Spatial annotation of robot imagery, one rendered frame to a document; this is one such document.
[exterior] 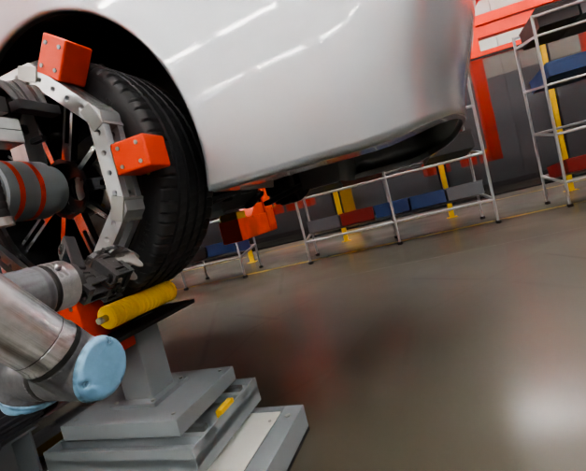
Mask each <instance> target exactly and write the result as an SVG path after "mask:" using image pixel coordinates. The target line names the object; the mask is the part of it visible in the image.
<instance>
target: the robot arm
mask: <svg viewBox="0 0 586 471"><path fill-rule="evenodd" d="M58 255H59V258H60V261H55V262H51V263H46V264H40V265H36V266H32V267H28V268H23V269H20V270H16V271H11V272H7V273H4V274H1V273H0V409H1V411H2V412H3V413H4V414H6V415H8V416H19V415H21V414H23V415H26V414H30V413H34V412H37V411H39V410H41V409H44V408H46V407H49V406H51V405H52V404H54V403H55V402H57V401H80V402H82V403H91V402H93V401H100V400H103V399H105V398H107V397H109V396H111V395H112V394H113V393H114V392H115V391H116V390H117V389H118V387H119V386H120V384H121V382H122V379H123V377H124V373H125V369H126V355H125V351H124V348H123V346H122V345H121V343H120V342H119V341H118V340H117V339H116V338H114V337H111V336H107V335H98V336H93V335H91V334H89V333H88V332H87V331H85V330H84V329H82V328H81V327H80V326H78V325H77V324H75V323H74V322H72V321H71V320H67V319H65V318H64V317H63V316H61V315H60V314H58V313H57V312H59V311H62V310H65V309H67V308H70V307H73V306H74V305H76V304H77V303H78V302H80V303H81V304H83V305H84V306H85V305H88V304H90V303H92V302H95V301H97V300H101V301H102V302H104V303H107V302H109V301H112V300H114V299H117V298H119V297H122V296H123V294H122V292H124V290H125V288H126V286H127V284H128V281H129V279H130V280H136V279H137V274H136V273H135V272H134V271H135V269H134V268H132V267H131V265H132V264H133V265H135V266H139V267H141V266H143V263H142V262H141V261H140V260H139V255H138V254H137V253H136V252H134V251H132V250H129V249H127V248H125V247H122V246H118V245H111V246H108V247H106V248H102V249H101V250H97V251H94V252H93V253H91V254H90V255H89V256H87V259H86V260H83V258H82V255H81V252H80V250H79V246H78V243H77V240H76V239H75V238H74V237H73V236H63V238H62V241H61V244H60V245H59V247H58ZM115 294H116V295H117V296H115V297H113V298H110V299H108V298H109V297H110V296H112V295H115Z"/></svg>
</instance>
